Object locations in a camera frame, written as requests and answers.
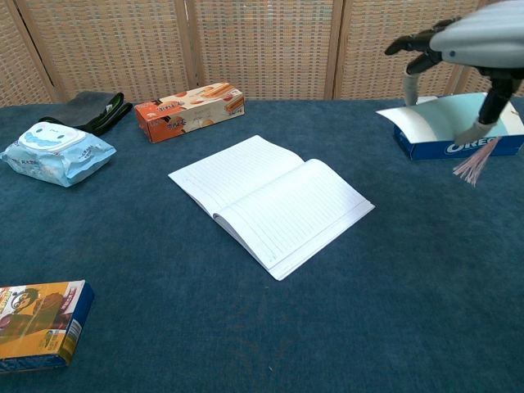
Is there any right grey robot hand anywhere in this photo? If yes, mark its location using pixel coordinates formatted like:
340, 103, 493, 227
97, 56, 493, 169
384, 0, 524, 142

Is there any light blue paper card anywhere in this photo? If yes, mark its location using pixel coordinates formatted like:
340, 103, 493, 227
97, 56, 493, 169
375, 92, 524, 187

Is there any blue Oreo cookie box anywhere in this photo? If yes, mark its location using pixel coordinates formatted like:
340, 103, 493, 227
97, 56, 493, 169
394, 124, 524, 161

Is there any woven wooden folding screen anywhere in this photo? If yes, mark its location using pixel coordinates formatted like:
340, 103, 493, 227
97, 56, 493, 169
0, 0, 524, 110

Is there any open white lined notebook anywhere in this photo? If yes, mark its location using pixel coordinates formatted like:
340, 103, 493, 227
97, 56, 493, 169
167, 134, 376, 282

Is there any orange biscuit box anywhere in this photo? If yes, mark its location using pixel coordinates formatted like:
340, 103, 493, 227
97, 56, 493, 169
134, 82, 246, 144

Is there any teal table cloth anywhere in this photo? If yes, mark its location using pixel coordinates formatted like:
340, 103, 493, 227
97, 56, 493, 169
0, 97, 524, 393

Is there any dark grey folded cloth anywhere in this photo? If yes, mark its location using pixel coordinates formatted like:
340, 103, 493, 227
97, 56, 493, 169
38, 91, 134, 138

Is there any light blue wet wipes pack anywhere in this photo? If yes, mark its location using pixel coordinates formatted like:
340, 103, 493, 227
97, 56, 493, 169
0, 124, 117, 188

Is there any yellow and blue snack box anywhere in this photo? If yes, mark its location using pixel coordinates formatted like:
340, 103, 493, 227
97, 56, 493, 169
0, 279, 95, 373

